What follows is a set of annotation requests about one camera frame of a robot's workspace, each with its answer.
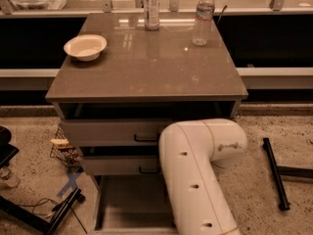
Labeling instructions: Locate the grey drawer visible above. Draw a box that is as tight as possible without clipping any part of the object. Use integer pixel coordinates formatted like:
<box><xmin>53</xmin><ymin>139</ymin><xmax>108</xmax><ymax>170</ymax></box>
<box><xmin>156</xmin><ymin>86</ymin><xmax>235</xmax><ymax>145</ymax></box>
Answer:
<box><xmin>90</xmin><ymin>174</ymin><xmax>178</xmax><ymax>235</ymax></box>
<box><xmin>79</xmin><ymin>156</ymin><xmax>161</xmax><ymax>175</ymax></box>
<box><xmin>61</xmin><ymin>118</ymin><xmax>173</xmax><ymax>147</ymax></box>

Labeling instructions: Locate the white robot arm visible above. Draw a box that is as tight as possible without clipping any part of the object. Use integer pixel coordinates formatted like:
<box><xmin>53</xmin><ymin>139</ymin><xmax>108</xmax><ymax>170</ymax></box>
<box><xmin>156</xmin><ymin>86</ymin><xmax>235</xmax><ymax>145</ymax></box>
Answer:
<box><xmin>158</xmin><ymin>118</ymin><xmax>247</xmax><ymax>235</ymax></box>

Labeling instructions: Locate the grey drawer cabinet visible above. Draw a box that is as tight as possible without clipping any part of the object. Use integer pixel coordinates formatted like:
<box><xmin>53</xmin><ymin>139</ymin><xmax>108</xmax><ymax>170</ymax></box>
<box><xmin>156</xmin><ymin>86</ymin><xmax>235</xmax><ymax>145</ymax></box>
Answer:
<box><xmin>45</xmin><ymin>13</ymin><xmax>249</xmax><ymax>181</ymax></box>

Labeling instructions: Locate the clear water bottle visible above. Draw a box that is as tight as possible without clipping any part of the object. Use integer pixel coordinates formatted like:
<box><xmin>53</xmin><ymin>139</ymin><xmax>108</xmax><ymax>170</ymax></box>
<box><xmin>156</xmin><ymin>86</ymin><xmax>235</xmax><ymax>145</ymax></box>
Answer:
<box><xmin>192</xmin><ymin>0</ymin><xmax>215</xmax><ymax>46</ymax></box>

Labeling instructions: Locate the white paper bowl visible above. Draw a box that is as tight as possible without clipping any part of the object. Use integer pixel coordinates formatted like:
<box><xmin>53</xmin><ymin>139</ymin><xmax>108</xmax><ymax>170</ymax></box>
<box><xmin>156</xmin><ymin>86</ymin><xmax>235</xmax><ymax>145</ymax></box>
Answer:
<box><xmin>64</xmin><ymin>34</ymin><xmax>107</xmax><ymax>62</ymax></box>

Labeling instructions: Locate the snack package in basket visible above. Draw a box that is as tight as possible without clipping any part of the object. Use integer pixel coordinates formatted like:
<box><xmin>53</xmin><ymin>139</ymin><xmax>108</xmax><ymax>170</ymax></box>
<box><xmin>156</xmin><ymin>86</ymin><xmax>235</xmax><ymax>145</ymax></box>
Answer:
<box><xmin>51</xmin><ymin>139</ymin><xmax>73</xmax><ymax>150</ymax></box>

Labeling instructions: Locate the blue tape cross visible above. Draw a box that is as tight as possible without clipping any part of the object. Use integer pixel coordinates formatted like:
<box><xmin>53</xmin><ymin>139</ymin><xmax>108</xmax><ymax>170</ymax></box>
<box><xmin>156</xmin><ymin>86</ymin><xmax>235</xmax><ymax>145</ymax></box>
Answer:
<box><xmin>57</xmin><ymin>170</ymin><xmax>80</xmax><ymax>198</ymax></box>

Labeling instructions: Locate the labelled drink bottle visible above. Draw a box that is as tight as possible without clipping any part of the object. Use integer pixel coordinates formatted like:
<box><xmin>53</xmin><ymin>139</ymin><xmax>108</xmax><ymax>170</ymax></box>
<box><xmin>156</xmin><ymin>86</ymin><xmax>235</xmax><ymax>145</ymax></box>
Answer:
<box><xmin>143</xmin><ymin>0</ymin><xmax>159</xmax><ymax>30</ymax></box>

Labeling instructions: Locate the black stand right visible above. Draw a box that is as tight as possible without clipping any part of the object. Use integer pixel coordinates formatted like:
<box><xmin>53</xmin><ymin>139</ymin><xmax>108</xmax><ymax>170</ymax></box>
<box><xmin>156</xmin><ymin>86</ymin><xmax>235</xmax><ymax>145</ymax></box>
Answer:
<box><xmin>262</xmin><ymin>138</ymin><xmax>313</xmax><ymax>212</ymax></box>

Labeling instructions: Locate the black stand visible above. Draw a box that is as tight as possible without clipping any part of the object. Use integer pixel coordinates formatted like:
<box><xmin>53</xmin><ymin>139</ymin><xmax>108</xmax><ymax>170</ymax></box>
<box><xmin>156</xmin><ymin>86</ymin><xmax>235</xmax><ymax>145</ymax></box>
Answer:
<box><xmin>262</xmin><ymin>138</ymin><xmax>313</xmax><ymax>212</ymax></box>
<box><xmin>0</xmin><ymin>188</ymin><xmax>85</xmax><ymax>235</ymax></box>

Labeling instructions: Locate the black chair base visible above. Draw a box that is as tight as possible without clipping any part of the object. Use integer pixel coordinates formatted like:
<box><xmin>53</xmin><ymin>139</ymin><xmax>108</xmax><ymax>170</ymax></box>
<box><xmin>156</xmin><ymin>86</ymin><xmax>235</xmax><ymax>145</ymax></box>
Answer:
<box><xmin>0</xmin><ymin>126</ymin><xmax>20</xmax><ymax>168</ymax></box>

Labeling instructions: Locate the black stand left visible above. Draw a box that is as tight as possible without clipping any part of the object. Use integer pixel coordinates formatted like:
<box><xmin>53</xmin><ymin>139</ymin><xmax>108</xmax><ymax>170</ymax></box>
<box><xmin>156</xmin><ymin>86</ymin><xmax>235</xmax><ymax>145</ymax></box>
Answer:
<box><xmin>0</xmin><ymin>188</ymin><xmax>85</xmax><ymax>235</ymax></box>

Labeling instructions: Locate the plastic bottle on floor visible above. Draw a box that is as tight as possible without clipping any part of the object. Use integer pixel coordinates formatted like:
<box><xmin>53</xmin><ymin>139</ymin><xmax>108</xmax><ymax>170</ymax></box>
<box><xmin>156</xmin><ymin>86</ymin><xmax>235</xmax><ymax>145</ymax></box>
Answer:
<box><xmin>0</xmin><ymin>166</ymin><xmax>20</xmax><ymax>188</ymax></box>

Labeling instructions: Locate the metal railing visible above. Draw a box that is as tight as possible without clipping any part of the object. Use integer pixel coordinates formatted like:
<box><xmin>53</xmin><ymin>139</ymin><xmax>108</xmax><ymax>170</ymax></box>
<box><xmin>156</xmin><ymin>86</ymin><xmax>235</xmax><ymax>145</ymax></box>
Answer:
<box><xmin>0</xmin><ymin>0</ymin><xmax>313</xmax><ymax>19</ymax></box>

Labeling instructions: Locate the black wire basket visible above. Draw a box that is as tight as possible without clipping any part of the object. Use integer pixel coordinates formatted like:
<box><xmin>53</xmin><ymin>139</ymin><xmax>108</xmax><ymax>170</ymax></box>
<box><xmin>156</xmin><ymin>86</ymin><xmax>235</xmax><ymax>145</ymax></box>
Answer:
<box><xmin>50</xmin><ymin>127</ymin><xmax>80</xmax><ymax>168</ymax></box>

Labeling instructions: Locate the black cable on floor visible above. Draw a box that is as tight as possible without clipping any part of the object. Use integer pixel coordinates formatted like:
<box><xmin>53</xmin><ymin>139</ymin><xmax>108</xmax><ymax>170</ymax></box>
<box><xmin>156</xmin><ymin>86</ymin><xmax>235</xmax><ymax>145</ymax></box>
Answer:
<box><xmin>16</xmin><ymin>197</ymin><xmax>90</xmax><ymax>235</ymax></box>

